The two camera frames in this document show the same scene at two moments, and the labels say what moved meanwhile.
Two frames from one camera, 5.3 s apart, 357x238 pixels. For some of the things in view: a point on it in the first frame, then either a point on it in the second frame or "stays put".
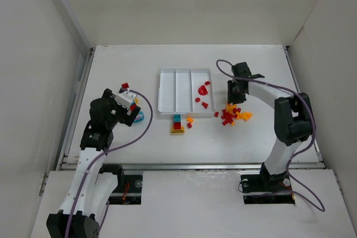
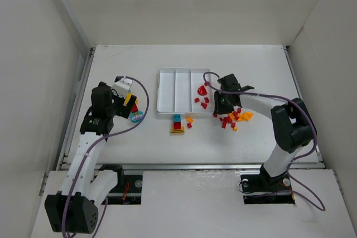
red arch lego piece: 202,90 stays put
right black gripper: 236,92 to 221,103
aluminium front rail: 191,166 stays put
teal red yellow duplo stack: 177,128 stays put
